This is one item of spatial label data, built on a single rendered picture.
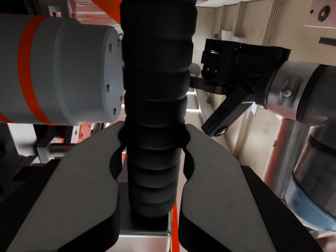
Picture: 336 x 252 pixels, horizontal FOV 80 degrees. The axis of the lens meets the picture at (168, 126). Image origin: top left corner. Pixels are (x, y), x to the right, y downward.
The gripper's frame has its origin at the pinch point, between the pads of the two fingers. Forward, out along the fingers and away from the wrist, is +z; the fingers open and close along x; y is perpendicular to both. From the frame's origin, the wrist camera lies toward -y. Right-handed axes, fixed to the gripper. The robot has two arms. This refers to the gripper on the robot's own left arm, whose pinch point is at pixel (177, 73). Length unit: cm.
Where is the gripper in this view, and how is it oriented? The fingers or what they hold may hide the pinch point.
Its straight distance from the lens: 44.3
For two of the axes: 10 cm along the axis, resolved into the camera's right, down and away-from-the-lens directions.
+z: -6.6, -3.7, 6.6
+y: 1.4, -9.2, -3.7
